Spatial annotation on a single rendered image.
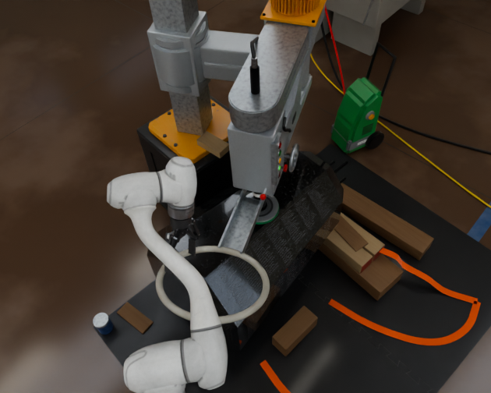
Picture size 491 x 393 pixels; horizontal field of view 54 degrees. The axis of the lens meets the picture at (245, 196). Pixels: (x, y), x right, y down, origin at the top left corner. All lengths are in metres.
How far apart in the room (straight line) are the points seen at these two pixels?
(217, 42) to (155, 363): 1.82
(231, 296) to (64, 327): 1.38
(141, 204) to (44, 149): 3.18
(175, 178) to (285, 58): 0.95
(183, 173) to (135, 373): 0.63
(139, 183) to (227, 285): 1.19
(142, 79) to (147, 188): 3.58
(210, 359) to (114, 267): 2.21
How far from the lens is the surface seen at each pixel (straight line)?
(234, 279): 2.60
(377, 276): 3.36
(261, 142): 2.13
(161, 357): 1.54
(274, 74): 2.17
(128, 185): 1.53
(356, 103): 3.89
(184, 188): 1.56
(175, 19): 2.70
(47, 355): 3.52
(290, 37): 2.40
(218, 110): 3.38
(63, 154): 4.53
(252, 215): 2.40
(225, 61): 2.76
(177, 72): 2.81
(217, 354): 1.53
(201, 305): 1.53
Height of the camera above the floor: 3.03
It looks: 52 degrees down
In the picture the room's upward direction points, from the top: 4 degrees counter-clockwise
